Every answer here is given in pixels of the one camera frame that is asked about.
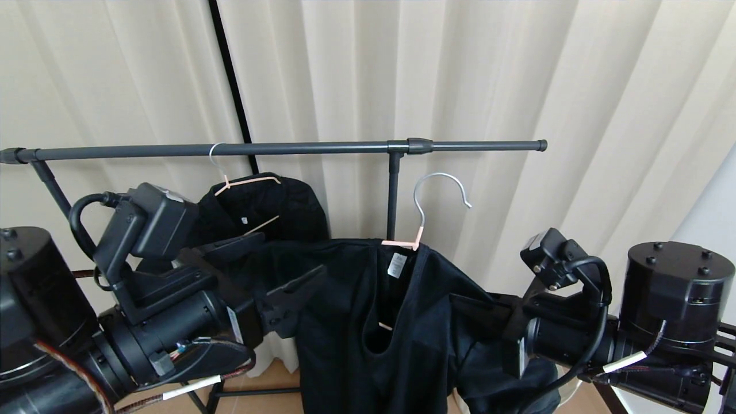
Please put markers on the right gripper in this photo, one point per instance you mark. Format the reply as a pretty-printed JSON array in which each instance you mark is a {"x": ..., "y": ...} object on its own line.
[{"x": 563, "y": 345}]

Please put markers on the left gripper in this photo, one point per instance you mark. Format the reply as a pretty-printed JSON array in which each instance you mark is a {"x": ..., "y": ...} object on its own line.
[{"x": 190, "y": 322}]

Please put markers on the black shirt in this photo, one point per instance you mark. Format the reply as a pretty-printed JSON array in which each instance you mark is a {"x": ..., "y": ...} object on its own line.
[{"x": 345, "y": 345}]

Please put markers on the pink clothes hanger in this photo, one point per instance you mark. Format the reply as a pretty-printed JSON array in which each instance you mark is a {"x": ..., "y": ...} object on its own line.
[
  {"x": 253, "y": 180},
  {"x": 402, "y": 244}
]

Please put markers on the black clothes rack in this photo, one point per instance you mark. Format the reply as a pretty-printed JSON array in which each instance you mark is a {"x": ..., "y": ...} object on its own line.
[{"x": 144, "y": 151}]

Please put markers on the white curtain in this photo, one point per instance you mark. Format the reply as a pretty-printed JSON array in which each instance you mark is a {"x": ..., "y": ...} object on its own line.
[
  {"x": 517, "y": 69},
  {"x": 86, "y": 69}
]

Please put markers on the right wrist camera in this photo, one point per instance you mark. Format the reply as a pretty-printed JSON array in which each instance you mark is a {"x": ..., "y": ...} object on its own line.
[{"x": 552, "y": 259}]

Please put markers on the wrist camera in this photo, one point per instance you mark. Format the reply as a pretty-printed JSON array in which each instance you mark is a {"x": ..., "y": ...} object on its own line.
[
  {"x": 155, "y": 218},
  {"x": 552, "y": 259}
]

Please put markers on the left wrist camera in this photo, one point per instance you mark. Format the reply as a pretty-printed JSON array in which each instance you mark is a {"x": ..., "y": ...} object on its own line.
[{"x": 155, "y": 218}]

